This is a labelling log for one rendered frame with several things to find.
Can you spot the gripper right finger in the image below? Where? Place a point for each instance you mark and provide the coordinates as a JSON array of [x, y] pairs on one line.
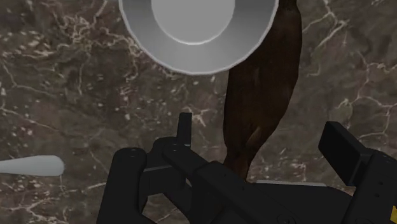
[[356, 161]]

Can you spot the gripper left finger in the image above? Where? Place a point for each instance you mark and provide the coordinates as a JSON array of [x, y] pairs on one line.
[[173, 173]]

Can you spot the dark brown wooden utensil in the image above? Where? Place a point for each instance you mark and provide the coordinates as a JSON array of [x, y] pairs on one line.
[[260, 93]]

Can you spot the white bowl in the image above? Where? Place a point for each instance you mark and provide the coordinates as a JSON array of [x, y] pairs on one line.
[[198, 34]]

